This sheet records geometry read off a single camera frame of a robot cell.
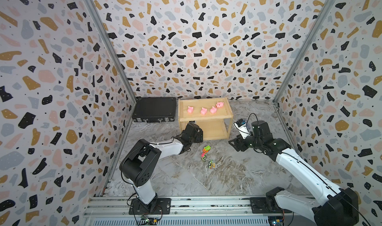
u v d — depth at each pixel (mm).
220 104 876
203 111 834
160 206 731
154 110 1116
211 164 856
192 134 734
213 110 839
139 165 463
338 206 385
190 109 843
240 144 699
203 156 897
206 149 922
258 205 735
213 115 837
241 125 700
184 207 747
